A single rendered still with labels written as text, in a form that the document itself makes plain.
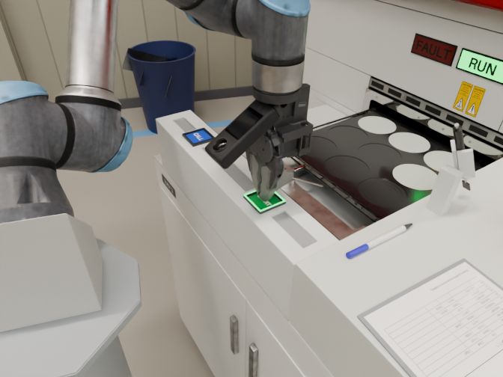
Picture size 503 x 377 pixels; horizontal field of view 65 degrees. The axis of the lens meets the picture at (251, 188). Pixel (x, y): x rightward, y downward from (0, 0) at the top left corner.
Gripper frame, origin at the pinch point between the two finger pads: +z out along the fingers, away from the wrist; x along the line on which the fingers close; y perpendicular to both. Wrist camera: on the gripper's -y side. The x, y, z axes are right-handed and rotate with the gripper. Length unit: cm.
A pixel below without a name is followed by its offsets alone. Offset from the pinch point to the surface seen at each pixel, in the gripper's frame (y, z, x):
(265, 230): -3.5, 1.3, -6.5
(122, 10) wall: 52, 25, 248
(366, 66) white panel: 58, -2, 32
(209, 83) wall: 107, 84, 231
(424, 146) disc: 51, 7, 2
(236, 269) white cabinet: -4.0, 19.3, 2.3
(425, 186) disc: 37.3, 7.4, -8.4
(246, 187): 0.4, 1.7, 5.5
